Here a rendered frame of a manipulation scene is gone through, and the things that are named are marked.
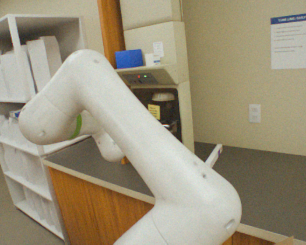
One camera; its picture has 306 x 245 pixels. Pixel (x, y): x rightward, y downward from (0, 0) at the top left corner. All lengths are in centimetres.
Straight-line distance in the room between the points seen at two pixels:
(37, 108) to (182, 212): 39
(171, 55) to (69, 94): 74
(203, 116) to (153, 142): 126
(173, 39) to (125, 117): 79
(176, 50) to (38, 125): 80
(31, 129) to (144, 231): 35
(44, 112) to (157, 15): 84
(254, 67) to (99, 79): 112
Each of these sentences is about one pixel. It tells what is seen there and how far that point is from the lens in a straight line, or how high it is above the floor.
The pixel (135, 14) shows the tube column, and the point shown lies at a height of 178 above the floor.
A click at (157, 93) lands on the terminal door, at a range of 129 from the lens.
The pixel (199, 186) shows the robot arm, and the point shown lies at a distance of 41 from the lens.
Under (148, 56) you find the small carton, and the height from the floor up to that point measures 156.
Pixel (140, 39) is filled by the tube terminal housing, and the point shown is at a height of 165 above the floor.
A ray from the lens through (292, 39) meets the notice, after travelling 147.
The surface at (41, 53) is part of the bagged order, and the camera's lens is 216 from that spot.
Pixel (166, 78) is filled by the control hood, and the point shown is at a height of 144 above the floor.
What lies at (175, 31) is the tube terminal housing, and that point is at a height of 166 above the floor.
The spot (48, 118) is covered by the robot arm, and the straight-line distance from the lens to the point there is 60.
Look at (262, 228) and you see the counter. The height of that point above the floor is 94.
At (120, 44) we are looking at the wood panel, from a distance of 145.
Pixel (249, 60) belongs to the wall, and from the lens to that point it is 152.
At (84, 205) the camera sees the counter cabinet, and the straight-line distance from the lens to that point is 172.
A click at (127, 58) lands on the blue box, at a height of 156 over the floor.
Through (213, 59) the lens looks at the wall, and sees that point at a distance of 159.
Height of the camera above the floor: 157
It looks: 16 degrees down
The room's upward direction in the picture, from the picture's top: 7 degrees counter-clockwise
